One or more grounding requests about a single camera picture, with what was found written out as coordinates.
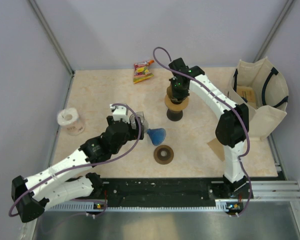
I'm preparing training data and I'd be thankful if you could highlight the grey glass pitcher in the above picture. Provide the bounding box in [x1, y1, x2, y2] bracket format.
[129, 111, 149, 133]

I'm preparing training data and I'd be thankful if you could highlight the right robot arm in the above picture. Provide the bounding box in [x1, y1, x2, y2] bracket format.
[165, 58, 252, 198]

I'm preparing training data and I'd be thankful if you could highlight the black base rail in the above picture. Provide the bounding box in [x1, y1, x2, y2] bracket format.
[72, 176, 243, 208]

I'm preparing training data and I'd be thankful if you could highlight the black tumbler with red lid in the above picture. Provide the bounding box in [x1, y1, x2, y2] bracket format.
[166, 108, 183, 122]

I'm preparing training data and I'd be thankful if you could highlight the light wooden dripper ring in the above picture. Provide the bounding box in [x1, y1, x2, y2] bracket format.
[163, 94, 190, 112]

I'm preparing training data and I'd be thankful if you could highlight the blue glass dripper near pitcher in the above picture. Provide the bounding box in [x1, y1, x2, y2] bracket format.
[146, 128, 166, 146]

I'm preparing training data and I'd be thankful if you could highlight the dark wooden dripper ring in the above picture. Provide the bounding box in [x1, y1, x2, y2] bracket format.
[153, 144, 175, 166]

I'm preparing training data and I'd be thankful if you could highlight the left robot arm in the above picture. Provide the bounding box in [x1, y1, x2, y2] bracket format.
[8, 115, 147, 223]

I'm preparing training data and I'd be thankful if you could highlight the brown paper filter right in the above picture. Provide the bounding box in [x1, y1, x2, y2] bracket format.
[207, 138, 225, 162]

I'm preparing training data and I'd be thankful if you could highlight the grey slotted cable duct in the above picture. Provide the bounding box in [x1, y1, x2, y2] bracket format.
[46, 201, 105, 212]

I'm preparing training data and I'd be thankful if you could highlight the white toilet paper roll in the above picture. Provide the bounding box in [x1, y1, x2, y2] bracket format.
[56, 107, 86, 136]

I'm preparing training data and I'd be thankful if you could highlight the colourful snack packet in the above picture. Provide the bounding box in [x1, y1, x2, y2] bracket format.
[133, 60, 155, 84]

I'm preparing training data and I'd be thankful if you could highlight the brown paper coffee filter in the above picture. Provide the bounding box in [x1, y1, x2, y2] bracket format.
[166, 86, 186, 105]

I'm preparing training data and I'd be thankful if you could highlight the brown box in bag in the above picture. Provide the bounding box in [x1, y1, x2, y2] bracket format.
[236, 86, 257, 109]

